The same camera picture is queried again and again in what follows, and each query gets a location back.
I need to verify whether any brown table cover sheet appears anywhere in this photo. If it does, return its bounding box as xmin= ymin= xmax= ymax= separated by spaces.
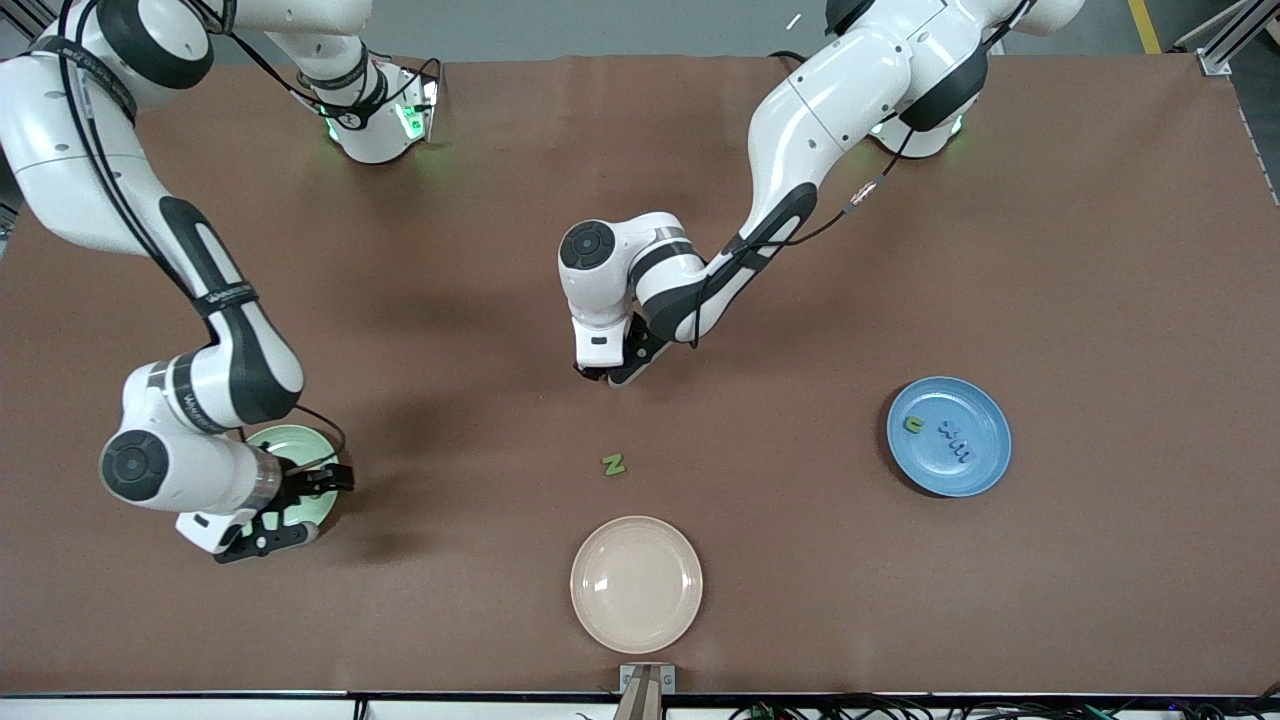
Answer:
xmin=0 ymin=52 xmax=1280 ymax=698

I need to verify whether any white table edge strip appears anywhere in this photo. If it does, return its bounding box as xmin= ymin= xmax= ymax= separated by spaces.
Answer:
xmin=0 ymin=690 xmax=1280 ymax=720

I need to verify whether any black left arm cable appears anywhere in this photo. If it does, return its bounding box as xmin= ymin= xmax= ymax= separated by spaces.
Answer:
xmin=690 ymin=130 xmax=921 ymax=346

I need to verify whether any beige plate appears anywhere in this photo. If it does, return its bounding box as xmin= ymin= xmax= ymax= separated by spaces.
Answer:
xmin=570 ymin=515 xmax=704 ymax=655

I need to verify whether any black cable bundle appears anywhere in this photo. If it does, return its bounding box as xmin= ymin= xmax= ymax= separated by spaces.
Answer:
xmin=730 ymin=695 xmax=1280 ymax=720

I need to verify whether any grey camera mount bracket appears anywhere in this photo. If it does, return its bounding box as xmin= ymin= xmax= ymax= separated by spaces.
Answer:
xmin=612 ymin=663 xmax=677 ymax=720

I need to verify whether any blue plate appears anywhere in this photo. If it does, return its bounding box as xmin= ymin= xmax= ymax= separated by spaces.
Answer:
xmin=886 ymin=376 xmax=1013 ymax=499

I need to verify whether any green plate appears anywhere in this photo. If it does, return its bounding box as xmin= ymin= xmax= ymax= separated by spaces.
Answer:
xmin=245 ymin=424 xmax=342 ymax=526

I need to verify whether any aluminium frame profile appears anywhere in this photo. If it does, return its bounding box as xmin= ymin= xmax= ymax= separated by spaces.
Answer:
xmin=1175 ymin=0 xmax=1263 ymax=77

